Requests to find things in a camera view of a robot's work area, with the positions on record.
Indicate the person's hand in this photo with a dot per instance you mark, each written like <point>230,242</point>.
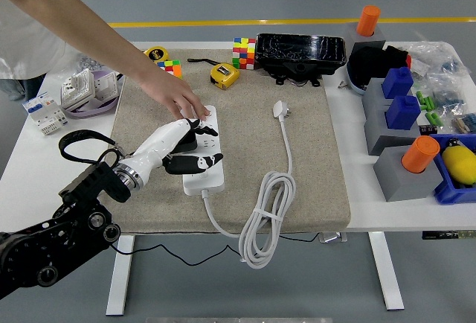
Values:
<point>175,92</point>

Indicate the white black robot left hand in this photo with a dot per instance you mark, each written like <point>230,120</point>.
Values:
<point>156,144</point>

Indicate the black power adapter plug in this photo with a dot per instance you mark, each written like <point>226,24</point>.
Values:
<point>187,145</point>

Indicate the white power strip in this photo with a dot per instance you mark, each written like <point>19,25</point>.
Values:
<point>202,185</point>

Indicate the person's forearm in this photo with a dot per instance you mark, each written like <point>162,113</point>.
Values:
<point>74,29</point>

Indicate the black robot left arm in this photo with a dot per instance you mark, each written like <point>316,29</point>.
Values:
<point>56,233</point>

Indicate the small black circuit board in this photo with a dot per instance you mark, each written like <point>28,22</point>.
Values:
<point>428,130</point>

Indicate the white-faced puzzle cube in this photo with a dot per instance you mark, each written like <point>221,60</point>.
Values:
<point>173,68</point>

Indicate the yellow tape measure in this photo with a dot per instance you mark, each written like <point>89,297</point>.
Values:
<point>156,54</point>
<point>224,75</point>

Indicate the purple tape roll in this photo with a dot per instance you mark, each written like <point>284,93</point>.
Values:
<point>93,111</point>

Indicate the yellow-topped puzzle cube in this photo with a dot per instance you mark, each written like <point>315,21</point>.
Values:
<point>244,53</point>

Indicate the clear bag of screws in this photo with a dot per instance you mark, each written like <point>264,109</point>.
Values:
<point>87,61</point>

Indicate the grey-brown mat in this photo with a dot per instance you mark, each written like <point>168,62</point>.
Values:
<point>253,152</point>

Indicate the white circuit breaker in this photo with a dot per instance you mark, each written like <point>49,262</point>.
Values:
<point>44,112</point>

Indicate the black cracked-screen device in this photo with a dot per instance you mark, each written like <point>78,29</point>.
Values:
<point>297,49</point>

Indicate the white table leg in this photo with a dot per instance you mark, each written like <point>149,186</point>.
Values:
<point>119,274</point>
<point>386,271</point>

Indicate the white blue bowl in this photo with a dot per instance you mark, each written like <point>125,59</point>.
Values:
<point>353,81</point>

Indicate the grey block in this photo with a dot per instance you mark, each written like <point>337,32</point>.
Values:
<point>401,185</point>
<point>373,122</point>
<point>351,34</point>
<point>372,96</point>

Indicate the black cloth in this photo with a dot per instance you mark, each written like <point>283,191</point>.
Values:
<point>375,62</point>

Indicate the orange cylinder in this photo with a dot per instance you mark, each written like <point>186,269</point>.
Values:
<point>368,21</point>
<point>420,153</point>

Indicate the blue block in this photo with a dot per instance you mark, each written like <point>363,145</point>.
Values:
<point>403,112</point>
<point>398,83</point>

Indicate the green plastic pegs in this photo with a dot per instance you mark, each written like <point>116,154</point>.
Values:
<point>425,101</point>
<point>434,119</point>

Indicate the clear bag with white label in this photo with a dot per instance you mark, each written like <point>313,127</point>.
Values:
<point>427,59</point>

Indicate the clear bag of blue parts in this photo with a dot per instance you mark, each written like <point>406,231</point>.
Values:
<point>450,92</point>

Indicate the clear bag of resistors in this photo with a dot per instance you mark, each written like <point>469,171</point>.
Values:
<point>465,124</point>

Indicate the blue plastic bin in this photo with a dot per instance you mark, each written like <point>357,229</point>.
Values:
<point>451,192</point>

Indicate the yellow toy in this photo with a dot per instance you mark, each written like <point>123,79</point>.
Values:
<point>461,163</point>

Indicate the black table control panel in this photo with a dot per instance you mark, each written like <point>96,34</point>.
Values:
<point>446,234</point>

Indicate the white wall socket panel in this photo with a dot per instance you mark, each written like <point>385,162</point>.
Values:
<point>108,83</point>

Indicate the white wall socket box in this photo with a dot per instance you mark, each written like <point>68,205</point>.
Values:
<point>78,88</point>

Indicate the silver metal bracket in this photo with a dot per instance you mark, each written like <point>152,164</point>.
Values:
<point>332,237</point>

